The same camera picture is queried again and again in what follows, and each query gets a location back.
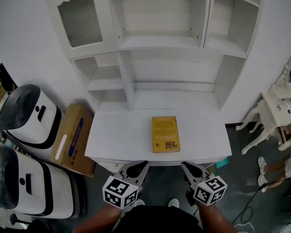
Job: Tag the yellow hardcover book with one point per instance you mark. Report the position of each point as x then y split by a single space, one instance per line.
166 133

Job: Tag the person's right forearm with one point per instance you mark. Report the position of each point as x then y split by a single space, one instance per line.
215 220

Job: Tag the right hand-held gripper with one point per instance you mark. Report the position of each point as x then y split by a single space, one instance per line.
209 190

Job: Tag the brown cardboard box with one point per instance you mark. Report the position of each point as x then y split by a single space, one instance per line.
72 139

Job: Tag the white black-topped robot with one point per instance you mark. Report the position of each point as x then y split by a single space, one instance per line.
46 122
53 193

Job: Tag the white ribbed-glass cabinet door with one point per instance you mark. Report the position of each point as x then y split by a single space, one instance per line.
80 23

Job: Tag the person's black shorts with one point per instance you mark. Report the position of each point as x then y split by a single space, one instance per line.
160 221

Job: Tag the white desk hutch cabinet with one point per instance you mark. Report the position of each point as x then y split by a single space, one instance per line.
121 135

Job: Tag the person's left white shoe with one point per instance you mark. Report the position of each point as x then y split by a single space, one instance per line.
140 202

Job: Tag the person's right white shoe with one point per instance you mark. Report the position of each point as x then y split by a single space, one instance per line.
173 202

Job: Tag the white carved dressing table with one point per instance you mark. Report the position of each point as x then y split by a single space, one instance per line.
279 115

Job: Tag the person's white shoe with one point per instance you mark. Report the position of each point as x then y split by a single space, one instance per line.
262 183
140 202
173 202
262 165

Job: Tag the person's left forearm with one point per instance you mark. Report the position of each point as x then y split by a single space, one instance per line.
97 221

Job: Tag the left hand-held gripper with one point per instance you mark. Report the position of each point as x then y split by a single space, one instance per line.
120 192

